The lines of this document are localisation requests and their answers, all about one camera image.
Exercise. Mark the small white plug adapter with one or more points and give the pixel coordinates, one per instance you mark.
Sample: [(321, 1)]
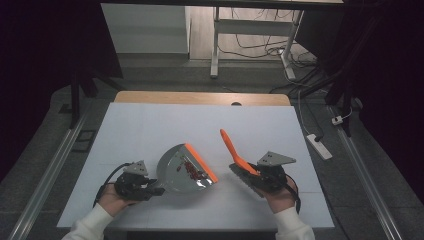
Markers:
[(337, 120)]

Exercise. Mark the black floor bracket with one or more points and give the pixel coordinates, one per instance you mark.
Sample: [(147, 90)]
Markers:
[(85, 140)]

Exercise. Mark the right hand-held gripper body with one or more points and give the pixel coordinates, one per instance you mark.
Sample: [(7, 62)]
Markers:
[(273, 170)]

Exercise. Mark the black metal stand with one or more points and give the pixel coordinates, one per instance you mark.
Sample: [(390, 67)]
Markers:
[(75, 100), (345, 96)]

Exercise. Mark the person's left hand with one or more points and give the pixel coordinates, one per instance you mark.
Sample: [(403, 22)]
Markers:
[(113, 201)]

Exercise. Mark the person's right hand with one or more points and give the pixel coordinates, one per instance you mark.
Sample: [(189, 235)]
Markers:
[(281, 200)]

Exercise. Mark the white desk frame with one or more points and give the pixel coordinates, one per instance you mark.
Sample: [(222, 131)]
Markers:
[(253, 28)]

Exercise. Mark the aluminium floor rail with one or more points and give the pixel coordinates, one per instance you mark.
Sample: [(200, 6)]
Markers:
[(366, 180), (50, 176)]

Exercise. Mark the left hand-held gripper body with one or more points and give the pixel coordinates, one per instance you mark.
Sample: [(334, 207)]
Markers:
[(131, 185)]

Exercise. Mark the white table cover board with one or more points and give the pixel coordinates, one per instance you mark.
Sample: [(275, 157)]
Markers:
[(200, 123)]

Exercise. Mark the dark curtain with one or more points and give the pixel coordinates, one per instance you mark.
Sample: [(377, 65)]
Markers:
[(40, 66), (393, 83)]

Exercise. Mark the white power strip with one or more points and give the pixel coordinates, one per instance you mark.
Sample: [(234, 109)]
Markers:
[(319, 146)]

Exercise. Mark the orange brush with grey bristles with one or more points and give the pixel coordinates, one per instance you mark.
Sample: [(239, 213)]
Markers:
[(238, 156)]

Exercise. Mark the white cabinet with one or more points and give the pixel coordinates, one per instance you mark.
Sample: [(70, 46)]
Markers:
[(146, 30)]

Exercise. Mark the grey dustpan with orange edge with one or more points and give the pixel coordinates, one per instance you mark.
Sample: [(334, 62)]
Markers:
[(173, 173)]

